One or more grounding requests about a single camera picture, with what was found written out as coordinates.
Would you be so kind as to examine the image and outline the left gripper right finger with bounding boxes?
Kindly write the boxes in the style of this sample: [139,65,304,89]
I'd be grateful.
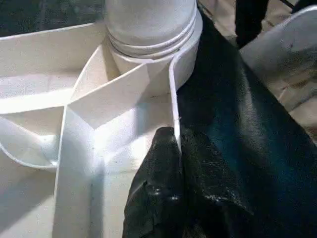
[179,128,264,238]

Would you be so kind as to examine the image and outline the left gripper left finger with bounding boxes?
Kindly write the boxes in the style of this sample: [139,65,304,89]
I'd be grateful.
[122,126,186,238]

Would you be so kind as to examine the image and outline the white plastic table top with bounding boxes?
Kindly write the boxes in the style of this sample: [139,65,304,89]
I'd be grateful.
[0,14,204,238]

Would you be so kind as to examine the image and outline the white plastic table leg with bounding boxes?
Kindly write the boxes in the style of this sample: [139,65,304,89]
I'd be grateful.
[103,0,204,62]

